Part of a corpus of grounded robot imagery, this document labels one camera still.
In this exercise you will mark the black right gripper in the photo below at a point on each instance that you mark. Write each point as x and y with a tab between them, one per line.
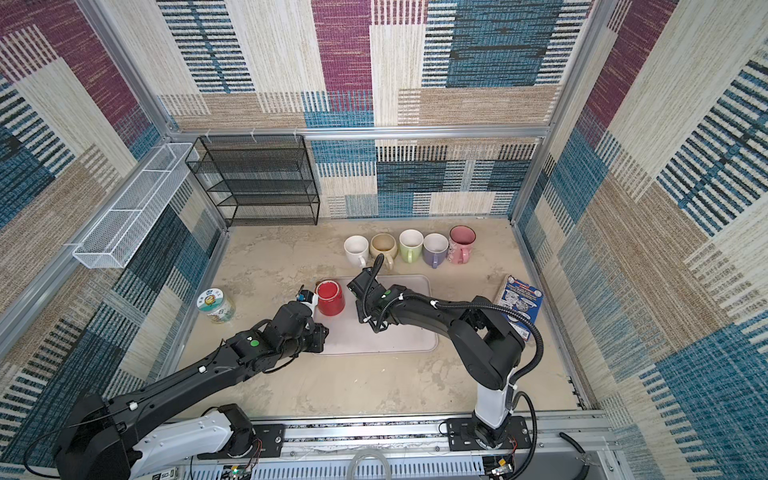
365	285

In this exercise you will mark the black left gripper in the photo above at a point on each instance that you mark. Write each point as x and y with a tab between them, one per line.
319	331

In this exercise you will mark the red mug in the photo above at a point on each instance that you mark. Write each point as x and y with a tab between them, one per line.
331	300

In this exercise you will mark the white mug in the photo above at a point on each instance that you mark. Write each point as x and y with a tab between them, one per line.
357	252

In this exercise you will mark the beige ceramic teapot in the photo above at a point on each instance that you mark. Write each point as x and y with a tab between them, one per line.
384	244

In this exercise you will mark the green mug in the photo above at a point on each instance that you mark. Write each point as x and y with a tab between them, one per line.
411	244

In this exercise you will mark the purple mug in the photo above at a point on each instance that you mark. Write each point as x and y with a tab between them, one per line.
435	249

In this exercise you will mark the pink patterned mug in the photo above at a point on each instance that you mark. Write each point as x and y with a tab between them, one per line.
461	242

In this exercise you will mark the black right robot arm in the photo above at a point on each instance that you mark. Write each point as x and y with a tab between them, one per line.
487	344

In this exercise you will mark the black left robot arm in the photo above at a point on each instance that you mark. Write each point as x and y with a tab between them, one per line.
135	434

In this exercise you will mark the white plastic tray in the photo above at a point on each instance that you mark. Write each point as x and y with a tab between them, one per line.
347	336

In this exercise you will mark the small labelled jar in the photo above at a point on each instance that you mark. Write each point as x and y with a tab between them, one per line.
215	304

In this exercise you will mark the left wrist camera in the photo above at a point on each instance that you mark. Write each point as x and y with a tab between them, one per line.
308	298

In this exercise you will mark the black wire mesh shelf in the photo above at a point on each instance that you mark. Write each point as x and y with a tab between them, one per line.
257	180

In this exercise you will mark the white wire mesh basket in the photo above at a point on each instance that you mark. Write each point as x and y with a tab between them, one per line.
113	241

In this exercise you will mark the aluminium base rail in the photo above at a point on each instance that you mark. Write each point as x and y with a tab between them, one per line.
548	445

